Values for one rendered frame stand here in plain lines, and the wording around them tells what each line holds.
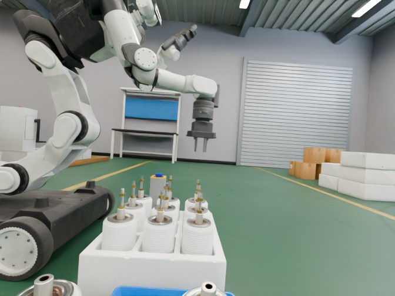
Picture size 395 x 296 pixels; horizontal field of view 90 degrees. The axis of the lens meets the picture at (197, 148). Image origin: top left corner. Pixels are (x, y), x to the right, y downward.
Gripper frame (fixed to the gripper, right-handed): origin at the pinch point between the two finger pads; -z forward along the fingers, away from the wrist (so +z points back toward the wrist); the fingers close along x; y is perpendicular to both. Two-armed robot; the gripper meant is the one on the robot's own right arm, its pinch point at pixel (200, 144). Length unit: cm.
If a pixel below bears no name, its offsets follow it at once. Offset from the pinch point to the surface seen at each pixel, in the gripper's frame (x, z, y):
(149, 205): -19.5, -26.5, 0.5
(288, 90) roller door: 326, 176, 427
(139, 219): -21.8, -27.6, -11.8
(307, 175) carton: 254, -41, 242
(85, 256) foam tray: -34, -32, -27
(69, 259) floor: -49, -49, 2
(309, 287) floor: 40, -49, -20
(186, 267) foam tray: -7.3, -33.0, -30.5
